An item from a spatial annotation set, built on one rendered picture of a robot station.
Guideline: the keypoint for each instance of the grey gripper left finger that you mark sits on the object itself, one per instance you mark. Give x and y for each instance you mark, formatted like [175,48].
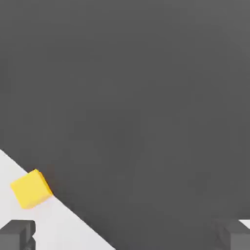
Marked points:
[15,235]

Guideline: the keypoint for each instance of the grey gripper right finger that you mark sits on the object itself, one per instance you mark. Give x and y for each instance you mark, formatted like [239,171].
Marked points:
[236,237]

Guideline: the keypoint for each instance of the small yellow cube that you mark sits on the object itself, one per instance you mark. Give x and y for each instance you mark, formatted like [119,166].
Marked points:
[30,189]

